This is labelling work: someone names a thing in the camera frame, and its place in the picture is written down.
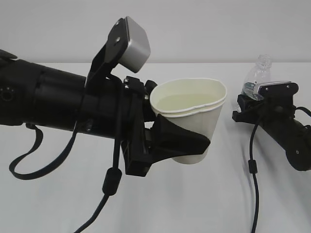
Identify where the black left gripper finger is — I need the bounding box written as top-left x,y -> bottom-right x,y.
150,114 -> 211,165
144,80 -> 157,94

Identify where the clear green-label water bottle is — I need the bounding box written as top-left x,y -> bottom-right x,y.
241,54 -> 272,103

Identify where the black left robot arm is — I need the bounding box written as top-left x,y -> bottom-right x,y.
0,51 -> 210,183

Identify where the white paper cup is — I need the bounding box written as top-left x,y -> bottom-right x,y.
150,77 -> 228,165

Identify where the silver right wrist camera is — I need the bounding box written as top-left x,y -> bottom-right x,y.
253,81 -> 299,98

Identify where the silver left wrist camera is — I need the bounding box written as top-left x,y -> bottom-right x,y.
86,16 -> 151,86

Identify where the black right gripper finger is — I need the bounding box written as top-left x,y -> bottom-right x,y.
232,94 -> 264,123

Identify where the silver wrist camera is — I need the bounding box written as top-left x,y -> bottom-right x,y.
253,81 -> 299,98
86,16 -> 151,86

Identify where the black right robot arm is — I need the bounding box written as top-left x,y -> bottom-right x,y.
232,95 -> 311,171

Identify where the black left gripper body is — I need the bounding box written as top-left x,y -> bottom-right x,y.
81,76 -> 153,177

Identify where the black left camera cable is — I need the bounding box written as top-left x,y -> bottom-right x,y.
74,97 -> 137,233

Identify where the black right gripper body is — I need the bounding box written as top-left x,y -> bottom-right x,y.
255,97 -> 311,171

